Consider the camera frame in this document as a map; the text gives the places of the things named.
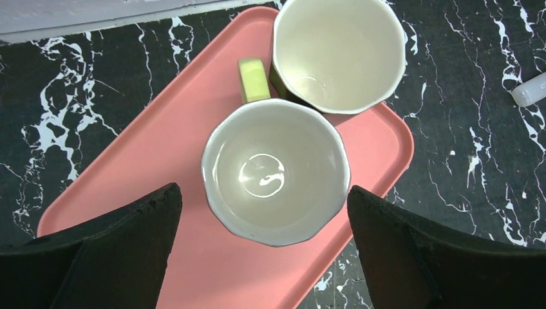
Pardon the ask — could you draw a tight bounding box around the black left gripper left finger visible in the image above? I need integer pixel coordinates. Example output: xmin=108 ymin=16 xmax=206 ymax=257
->
xmin=1 ymin=183 xmax=183 ymax=308

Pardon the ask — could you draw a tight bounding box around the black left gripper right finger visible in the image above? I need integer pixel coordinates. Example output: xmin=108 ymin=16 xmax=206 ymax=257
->
xmin=347 ymin=185 xmax=545 ymax=308

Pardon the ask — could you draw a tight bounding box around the pink serving tray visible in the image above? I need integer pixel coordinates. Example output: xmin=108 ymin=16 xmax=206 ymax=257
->
xmin=37 ymin=6 xmax=415 ymax=309

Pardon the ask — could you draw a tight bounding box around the yellow-green mug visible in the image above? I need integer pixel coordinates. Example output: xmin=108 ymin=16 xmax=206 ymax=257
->
xmin=200 ymin=57 xmax=351 ymax=247

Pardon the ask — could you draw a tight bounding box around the orange white marker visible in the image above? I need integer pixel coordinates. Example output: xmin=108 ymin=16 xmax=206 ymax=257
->
xmin=511 ymin=72 xmax=546 ymax=108

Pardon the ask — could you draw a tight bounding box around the black mug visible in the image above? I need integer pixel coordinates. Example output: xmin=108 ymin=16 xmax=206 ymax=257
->
xmin=269 ymin=0 xmax=406 ymax=115

